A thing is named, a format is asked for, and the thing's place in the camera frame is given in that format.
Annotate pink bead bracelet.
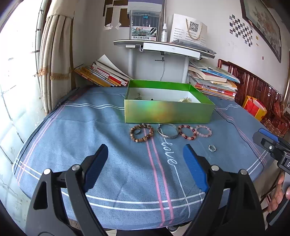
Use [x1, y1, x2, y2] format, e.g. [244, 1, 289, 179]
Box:
[194, 125, 213, 138]

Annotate red and peach bead bracelet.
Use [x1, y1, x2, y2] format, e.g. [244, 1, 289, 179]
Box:
[177, 124, 198, 141]

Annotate cream white wristwatch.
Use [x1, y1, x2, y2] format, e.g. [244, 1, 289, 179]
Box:
[179, 97, 192, 103]

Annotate silver bangle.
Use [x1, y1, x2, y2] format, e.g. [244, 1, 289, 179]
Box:
[157, 123, 179, 139]

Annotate brown wooden bead bracelet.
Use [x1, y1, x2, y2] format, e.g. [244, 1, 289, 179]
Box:
[129, 123, 154, 143]

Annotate person's right hand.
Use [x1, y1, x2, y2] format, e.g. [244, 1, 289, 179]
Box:
[267, 172, 289, 212]

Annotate red yellow gift bag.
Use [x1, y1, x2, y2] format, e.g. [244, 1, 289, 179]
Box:
[242, 95, 267, 121]

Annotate right stack of books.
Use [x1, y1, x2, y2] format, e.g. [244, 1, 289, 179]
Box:
[188, 61, 240, 101]

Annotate stack of books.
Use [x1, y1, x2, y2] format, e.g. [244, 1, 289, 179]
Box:
[74, 55, 132, 87]
[188, 61, 240, 101]

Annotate blue plaid bed sheet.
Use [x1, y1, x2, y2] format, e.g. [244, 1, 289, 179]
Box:
[14, 87, 274, 230]

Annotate green cardboard box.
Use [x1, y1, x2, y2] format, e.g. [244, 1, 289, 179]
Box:
[124, 80, 215, 124]

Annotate white paper bag QR code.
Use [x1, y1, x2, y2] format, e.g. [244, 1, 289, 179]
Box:
[170, 14, 207, 46]

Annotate white adjustable desk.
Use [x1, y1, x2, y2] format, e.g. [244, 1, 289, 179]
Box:
[113, 39, 216, 83]

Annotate left stack of books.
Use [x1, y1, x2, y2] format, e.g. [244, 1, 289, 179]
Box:
[74, 55, 132, 87]

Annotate beige curtain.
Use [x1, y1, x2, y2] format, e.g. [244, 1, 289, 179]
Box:
[38, 1, 78, 114]

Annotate white dropper bottle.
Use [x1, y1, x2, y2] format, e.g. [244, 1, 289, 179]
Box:
[160, 23, 168, 42]

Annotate marker pen set box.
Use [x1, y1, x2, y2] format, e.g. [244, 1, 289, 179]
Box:
[129, 10, 161, 41]

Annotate checker photo wall stickers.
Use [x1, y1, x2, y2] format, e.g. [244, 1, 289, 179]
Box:
[229, 14, 253, 47]

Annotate framed wall picture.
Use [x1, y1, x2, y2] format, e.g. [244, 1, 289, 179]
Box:
[240, 0, 282, 63]

